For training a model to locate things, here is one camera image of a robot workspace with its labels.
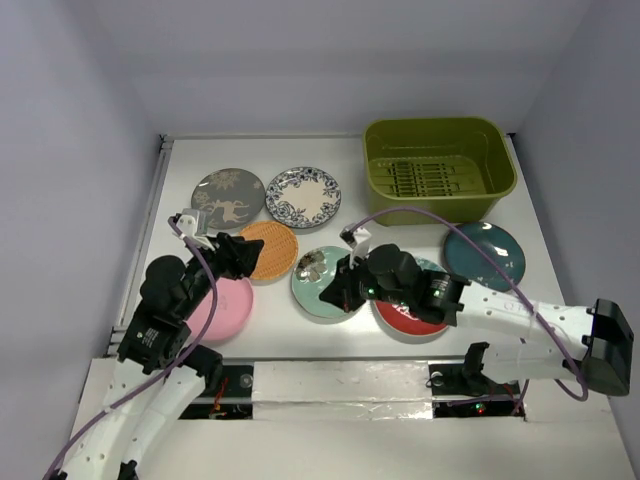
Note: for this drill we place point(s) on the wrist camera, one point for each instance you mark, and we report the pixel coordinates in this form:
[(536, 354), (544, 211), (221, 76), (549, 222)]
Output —
[(191, 223), (357, 238)]

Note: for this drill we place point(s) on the orange woven plate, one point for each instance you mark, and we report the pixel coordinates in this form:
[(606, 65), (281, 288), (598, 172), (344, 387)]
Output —
[(280, 250)]

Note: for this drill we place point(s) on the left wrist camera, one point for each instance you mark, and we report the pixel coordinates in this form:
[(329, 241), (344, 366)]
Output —
[(191, 223)]

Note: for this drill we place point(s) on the olive green plastic bin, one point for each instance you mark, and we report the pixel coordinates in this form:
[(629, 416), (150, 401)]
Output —
[(455, 167)]

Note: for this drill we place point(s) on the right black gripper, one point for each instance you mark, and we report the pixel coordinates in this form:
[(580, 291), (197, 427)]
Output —
[(343, 294)]

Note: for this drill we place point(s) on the grey deer plate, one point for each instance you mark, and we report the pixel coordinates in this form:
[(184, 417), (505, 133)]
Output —
[(230, 198)]

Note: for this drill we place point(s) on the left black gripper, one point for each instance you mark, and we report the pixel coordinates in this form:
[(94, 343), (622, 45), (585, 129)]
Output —
[(236, 254)]

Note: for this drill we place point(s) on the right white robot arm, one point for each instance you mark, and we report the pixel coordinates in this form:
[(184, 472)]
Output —
[(592, 345)]

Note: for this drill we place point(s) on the blue floral white plate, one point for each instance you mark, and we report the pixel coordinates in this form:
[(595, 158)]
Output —
[(303, 197)]

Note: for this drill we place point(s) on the pink plate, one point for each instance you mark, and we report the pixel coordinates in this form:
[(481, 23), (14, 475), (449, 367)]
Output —
[(235, 300)]

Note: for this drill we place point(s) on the silver foil strip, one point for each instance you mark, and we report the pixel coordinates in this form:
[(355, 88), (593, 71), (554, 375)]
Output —
[(341, 390)]

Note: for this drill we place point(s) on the aluminium frame rail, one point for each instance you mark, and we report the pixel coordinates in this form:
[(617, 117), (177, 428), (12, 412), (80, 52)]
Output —
[(134, 277)]

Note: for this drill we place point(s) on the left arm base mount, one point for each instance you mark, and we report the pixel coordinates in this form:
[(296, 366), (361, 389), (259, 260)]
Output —
[(229, 399)]

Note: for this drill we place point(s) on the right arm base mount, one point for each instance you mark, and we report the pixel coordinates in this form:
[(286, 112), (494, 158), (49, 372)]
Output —
[(455, 396)]

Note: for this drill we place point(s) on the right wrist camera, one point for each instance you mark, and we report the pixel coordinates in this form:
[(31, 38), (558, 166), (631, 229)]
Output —
[(357, 238)]

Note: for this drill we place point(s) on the dark teal plate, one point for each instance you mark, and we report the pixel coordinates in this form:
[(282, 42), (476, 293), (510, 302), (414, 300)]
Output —
[(460, 258)]

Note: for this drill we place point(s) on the red and teal plate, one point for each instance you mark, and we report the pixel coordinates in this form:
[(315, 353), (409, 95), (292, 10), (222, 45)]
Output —
[(398, 320)]

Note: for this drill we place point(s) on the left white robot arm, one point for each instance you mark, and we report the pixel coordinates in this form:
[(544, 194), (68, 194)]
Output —
[(157, 340)]

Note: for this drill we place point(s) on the mint green flower plate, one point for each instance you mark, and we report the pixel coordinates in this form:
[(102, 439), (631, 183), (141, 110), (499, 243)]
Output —
[(312, 274)]

